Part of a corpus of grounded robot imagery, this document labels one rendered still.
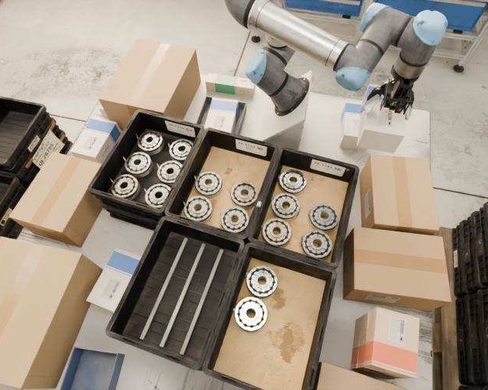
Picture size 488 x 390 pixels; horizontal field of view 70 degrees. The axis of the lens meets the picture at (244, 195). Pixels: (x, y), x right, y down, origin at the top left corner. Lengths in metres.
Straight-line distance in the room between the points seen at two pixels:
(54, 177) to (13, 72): 2.13
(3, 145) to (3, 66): 1.47
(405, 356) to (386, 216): 0.46
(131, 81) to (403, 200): 1.22
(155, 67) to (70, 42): 1.98
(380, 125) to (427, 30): 0.32
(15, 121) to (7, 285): 1.23
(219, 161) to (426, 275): 0.84
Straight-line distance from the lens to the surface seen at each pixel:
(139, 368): 1.34
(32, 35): 3.85
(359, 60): 0.96
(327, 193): 1.35
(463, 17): 3.12
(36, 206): 1.48
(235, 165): 1.38
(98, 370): 1.38
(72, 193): 1.45
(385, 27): 1.01
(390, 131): 1.17
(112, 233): 1.49
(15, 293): 1.33
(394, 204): 1.36
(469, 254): 2.07
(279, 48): 1.42
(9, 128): 2.36
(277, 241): 1.21
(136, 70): 1.71
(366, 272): 1.23
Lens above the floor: 1.98
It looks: 62 degrees down
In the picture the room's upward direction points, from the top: 2 degrees counter-clockwise
